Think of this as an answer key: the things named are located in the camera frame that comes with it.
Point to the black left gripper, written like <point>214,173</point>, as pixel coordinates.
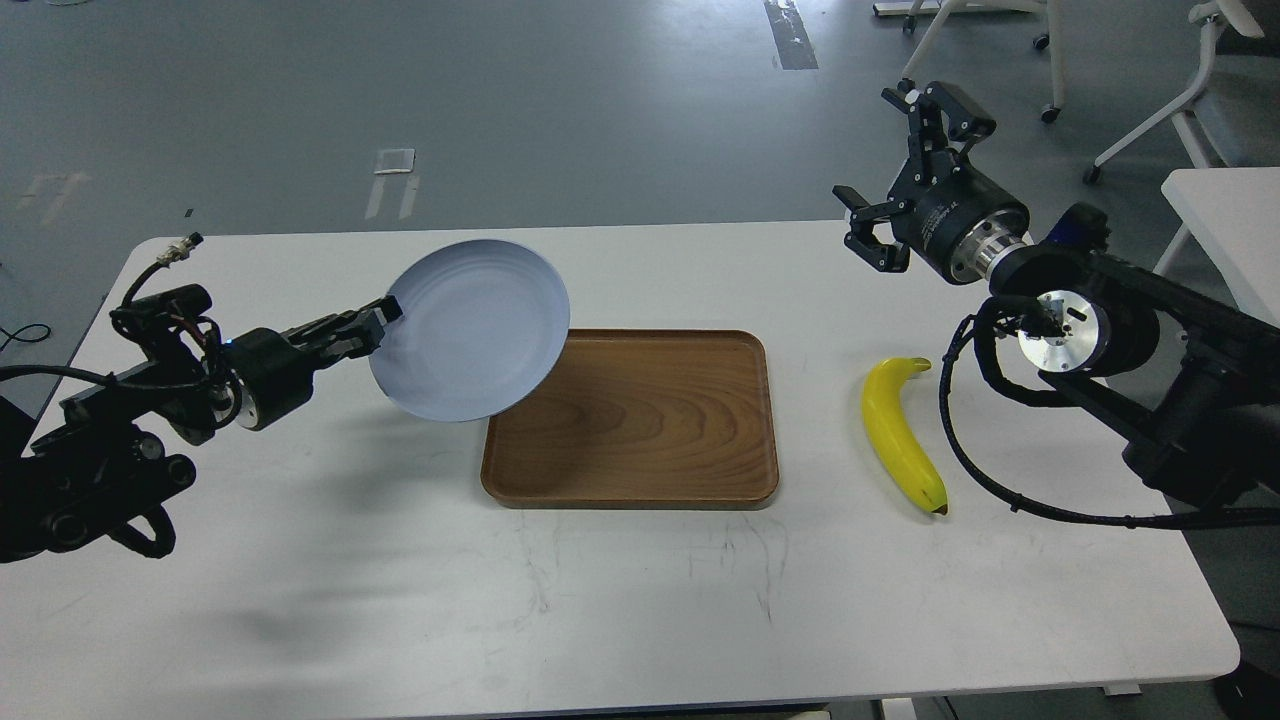
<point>275,377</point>

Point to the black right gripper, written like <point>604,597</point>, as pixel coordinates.
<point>938,198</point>

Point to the light blue plate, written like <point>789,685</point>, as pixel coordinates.
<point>483,322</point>

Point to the yellow banana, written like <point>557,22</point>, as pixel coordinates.
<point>891,437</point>

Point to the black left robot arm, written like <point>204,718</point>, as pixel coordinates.
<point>101,475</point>

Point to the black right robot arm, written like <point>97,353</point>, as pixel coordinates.
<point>1189,383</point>

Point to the white chair base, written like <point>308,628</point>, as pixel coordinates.
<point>977,41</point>

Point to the grey floor tape strip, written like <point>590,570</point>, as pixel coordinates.
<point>793,45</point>

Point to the brown wooden tray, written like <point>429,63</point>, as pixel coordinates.
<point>639,419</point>

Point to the white side table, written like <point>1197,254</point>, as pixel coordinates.
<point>1234,215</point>

